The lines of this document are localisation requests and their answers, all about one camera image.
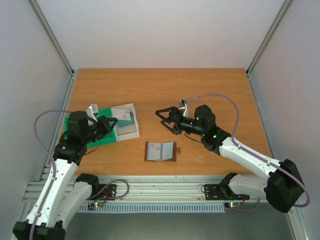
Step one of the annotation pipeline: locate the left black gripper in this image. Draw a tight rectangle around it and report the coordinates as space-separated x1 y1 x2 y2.
82 114 118 144

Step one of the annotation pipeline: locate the white blossom VIP card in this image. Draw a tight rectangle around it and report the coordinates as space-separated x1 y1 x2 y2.
111 108 131 121

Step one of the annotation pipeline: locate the brown leather card holder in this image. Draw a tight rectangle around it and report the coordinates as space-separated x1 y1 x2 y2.
144 141 181 162

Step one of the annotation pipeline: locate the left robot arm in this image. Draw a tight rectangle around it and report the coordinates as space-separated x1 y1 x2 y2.
12 111 118 240

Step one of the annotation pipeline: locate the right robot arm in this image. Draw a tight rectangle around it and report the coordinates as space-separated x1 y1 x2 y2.
155 104 306 213

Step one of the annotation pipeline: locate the teal card stack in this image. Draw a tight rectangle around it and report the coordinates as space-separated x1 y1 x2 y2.
117 119 135 128

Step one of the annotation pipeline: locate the grey card in holder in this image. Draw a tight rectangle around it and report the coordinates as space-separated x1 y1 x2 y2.
162 141 174 161

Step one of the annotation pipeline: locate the green two-compartment bin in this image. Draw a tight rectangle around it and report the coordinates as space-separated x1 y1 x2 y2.
80 104 118 148

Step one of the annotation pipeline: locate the white plastic bin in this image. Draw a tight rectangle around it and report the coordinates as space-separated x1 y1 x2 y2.
111 103 140 142

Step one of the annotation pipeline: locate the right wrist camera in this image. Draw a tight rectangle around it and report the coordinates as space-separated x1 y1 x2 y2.
179 99 189 117

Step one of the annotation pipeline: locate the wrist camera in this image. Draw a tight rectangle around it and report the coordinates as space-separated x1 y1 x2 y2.
179 99 189 117
86 104 99 121

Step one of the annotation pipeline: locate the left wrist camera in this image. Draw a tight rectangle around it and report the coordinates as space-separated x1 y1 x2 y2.
86 104 99 121

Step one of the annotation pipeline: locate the aluminium front rail frame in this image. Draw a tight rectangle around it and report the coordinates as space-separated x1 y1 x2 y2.
22 174 298 203

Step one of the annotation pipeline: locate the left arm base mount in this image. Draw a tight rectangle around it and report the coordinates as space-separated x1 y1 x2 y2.
88 184 117 201

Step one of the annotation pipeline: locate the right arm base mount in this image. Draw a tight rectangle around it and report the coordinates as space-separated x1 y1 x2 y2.
200 184 250 201

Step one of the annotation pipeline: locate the grey slotted cable duct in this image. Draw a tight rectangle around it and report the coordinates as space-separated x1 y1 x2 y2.
77 202 225 214

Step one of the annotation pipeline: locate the left aluminium frame post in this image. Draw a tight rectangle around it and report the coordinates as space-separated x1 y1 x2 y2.
28 0 75 76

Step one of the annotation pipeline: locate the aluminium frame post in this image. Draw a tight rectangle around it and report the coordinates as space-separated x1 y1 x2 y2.
245 0 294 78
28 0 75 76

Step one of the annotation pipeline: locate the right aluminium frame post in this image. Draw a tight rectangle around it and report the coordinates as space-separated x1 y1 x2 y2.
245 0 294 78

